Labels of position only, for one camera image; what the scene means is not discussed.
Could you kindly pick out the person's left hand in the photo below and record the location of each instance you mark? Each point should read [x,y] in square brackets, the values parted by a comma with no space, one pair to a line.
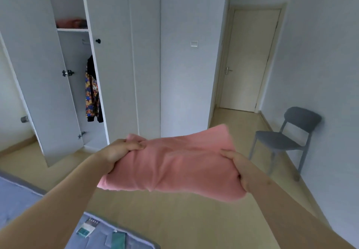
[120,150]

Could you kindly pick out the person's right hand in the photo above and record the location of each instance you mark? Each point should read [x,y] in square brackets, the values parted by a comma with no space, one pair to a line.
[244,170]

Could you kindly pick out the black garment with print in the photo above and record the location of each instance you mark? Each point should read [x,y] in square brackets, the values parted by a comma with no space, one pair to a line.
[92,97]

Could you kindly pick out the pink pajama shirt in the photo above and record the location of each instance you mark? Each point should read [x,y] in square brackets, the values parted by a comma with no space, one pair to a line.
[179,167]

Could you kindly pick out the white wardrobe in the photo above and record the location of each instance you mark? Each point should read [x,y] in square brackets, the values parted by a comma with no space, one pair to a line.
[112,61]

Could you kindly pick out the blue quilted mattress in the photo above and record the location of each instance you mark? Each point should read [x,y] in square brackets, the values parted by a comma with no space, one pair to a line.
[17,201]

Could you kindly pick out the pink red garment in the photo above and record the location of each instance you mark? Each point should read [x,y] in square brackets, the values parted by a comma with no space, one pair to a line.
[71,23]

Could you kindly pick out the person's right forearm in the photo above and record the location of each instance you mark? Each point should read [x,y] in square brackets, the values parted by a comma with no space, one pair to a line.
[297,218]

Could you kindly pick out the person's left forearm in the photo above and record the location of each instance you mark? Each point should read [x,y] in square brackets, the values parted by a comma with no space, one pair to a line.
[50,207]

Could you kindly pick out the metal door hinge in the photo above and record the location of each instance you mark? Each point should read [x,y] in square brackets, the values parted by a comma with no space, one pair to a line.
[67,73]
[81,135]

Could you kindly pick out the grey chair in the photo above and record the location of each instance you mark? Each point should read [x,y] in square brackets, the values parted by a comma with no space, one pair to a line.
[280,140]

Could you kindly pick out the white room door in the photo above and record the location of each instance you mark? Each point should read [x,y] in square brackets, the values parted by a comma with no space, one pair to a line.
[249,61]

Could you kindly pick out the white wall switch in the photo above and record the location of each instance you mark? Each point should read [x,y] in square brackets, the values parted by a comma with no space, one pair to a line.
[194,44]

